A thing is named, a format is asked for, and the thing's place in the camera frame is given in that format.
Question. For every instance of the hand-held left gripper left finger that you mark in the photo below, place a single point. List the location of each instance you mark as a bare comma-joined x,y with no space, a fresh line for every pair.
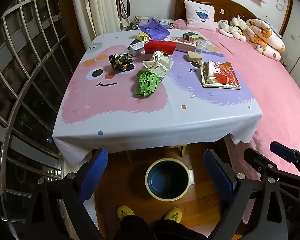
95,176

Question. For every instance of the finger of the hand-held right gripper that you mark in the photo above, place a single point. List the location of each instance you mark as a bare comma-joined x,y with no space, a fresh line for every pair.
258,161
282,152

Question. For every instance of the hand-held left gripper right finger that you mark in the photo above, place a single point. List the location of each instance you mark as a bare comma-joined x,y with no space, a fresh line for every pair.
217,176

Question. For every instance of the blue trash bin yellow rim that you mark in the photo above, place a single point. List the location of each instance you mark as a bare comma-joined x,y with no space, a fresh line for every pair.
167,182

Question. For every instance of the gold red snack bag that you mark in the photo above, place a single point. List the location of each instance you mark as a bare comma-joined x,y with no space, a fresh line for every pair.
218,76

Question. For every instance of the green paper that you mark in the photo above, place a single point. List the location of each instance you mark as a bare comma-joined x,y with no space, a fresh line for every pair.
146,82

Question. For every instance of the black gold wrapper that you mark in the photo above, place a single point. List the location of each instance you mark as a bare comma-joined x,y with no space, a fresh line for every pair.
120,61

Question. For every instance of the small tan box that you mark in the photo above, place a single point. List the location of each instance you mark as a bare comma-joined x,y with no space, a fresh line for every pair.
193,56

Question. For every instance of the cream paper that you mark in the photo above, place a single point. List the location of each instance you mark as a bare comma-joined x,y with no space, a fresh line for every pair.
157,63

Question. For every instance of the clear plastic bottle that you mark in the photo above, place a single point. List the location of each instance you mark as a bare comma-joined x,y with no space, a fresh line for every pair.
202,46

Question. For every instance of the white barcode box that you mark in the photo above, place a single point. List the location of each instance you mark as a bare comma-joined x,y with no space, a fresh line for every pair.
137,47

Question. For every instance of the strawberry print drink carton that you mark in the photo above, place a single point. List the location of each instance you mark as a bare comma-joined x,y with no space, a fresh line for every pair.
182,43

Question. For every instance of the black packet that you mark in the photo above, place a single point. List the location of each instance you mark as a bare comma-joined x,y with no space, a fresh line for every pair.
133,42

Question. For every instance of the green chocolate box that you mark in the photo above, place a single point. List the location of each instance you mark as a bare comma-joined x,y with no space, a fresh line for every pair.
192,37

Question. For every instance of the red box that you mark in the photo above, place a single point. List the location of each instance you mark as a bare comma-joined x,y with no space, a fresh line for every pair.
160,47

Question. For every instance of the yellow paper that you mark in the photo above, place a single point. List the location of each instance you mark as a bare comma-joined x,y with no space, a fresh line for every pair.
142,36

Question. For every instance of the purple plastic bag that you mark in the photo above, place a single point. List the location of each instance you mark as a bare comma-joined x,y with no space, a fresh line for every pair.
153,27

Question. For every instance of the person's left yellow slipper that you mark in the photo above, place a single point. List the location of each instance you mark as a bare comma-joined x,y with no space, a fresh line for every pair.
125,211

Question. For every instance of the person's yellow slipper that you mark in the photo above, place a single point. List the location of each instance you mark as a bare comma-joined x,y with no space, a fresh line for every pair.
173,213
125,211

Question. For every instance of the pink bedsheet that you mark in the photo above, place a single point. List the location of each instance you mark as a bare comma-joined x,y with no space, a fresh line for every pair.
277,100

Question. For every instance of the person's right yellow slipper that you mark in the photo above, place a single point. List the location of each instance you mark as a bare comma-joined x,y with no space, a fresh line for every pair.
173,213

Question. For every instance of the cartoon printed tablecloth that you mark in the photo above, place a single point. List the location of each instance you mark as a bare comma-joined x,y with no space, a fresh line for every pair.
130,120

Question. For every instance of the person's black trousers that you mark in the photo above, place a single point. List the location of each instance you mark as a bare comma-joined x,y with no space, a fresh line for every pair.
152,230

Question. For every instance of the bear print rolled quilt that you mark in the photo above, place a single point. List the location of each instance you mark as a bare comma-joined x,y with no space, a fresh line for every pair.
265,38

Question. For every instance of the metal window grille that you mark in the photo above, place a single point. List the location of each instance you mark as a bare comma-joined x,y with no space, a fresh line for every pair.
22,80

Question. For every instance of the white plush toys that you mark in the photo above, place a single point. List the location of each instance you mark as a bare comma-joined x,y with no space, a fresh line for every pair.
231,27

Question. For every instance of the pink fleece blanket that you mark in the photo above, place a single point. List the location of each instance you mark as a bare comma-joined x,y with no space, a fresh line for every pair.
178,23

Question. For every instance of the pink white embroidered pillow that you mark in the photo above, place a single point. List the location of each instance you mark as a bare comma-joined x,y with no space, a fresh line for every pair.
199,13

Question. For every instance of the stack of papers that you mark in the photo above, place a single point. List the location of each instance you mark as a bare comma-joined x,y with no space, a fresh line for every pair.
139,18

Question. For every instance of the wooden bed headboard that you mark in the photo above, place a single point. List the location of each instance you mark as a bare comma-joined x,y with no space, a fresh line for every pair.
215,1

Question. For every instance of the cream handbag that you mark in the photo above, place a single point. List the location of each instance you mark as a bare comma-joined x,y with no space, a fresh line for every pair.
123,10

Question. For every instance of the cream curtain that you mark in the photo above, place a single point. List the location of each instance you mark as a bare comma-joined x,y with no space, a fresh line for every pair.
97,5

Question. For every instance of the wooden table frame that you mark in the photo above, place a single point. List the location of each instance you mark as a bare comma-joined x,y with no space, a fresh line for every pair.
182,150

